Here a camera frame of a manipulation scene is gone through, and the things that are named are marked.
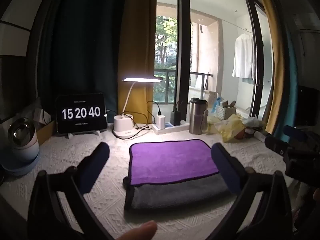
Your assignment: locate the white desk lamp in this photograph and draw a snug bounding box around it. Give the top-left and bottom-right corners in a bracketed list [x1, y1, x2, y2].
[112, 77, 163, 139]

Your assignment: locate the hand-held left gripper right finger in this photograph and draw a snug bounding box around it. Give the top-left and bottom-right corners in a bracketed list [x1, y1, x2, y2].
[207, 142, 293, 240]

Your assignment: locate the black tablet with clock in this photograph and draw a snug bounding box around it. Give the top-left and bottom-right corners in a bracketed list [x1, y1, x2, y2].
[55, 92, 108, 134]

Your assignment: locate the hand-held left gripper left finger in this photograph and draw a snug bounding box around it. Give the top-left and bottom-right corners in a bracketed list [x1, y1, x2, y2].
[27, 142, 114, 240]

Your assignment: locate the person's left hand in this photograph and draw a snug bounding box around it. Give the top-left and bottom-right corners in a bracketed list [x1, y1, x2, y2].
[117, 221, 158, 240]

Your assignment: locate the dark teal curtain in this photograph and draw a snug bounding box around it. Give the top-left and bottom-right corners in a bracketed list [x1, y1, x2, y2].
[37, 0, 131, 112]

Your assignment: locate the blue plastic bag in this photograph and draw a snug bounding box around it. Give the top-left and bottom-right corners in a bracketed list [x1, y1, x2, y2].
[211, 96, 223, 113]

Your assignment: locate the white hanging shirt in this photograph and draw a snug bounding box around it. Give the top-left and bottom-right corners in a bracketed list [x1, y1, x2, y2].
[232, 32, 256, 81]

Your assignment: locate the cardboard box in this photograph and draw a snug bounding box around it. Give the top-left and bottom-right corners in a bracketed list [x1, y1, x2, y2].
[37, 119, 56, 145]

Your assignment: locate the white tablet stand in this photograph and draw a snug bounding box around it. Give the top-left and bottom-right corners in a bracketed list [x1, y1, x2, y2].
[65, 129, 101, 139]

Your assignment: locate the yellow plastic bag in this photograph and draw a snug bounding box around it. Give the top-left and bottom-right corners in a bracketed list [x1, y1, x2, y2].
[207, 114, 247, 143]

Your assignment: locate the white mesh basket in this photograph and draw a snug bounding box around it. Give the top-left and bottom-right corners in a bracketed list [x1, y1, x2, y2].
[215, 104, 237, 121]

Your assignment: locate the mustard yellow curtain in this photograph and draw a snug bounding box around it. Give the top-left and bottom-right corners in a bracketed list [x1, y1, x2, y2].
[117, 0, 158, 125]
[252, 0, 287, 136]

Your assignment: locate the grey towel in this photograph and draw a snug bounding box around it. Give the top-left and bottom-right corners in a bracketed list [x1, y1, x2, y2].
[124, 172, 232, 210]

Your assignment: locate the balcony railing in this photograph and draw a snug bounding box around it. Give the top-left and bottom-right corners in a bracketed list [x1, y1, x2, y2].
[153, 68, 213, 105]

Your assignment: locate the steel tumbler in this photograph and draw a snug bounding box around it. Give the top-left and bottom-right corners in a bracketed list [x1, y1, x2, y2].
[189, 97, 209, 135]

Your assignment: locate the white crumpled plastic bag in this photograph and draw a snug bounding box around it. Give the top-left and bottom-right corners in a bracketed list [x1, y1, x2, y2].
[241, 115, 267, 131]

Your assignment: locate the purple towel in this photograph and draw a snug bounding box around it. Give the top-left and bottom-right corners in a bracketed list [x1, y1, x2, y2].
[123, 139, 220, 187]

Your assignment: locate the white round humidifier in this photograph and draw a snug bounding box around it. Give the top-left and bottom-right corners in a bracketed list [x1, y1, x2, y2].
[0, 117, 41, 176]

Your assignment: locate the white knitted tablecloth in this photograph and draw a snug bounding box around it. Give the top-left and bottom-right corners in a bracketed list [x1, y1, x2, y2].
[0, 122, 300, 240]

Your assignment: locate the white power strip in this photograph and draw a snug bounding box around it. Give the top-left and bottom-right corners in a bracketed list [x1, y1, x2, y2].
[152, 120, 189, 135]

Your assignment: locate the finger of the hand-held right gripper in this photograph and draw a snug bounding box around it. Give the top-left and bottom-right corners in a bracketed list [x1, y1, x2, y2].
[283, 125, 308, 143]
[264, 132, 290, 156]

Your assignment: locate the teal blue curtain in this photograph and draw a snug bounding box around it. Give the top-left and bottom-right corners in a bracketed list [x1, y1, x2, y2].
[277, 29, 301, 143]

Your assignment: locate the black cable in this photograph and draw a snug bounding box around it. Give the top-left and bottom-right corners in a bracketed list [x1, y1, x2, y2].
[117, 101, 161, 138]

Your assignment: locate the black charger plug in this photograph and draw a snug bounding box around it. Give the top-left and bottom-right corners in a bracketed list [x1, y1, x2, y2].
[171, 109, 181, 126]

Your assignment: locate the black sliding door frame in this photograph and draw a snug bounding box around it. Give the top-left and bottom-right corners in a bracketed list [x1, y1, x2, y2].
[175, 0, 192, 123]

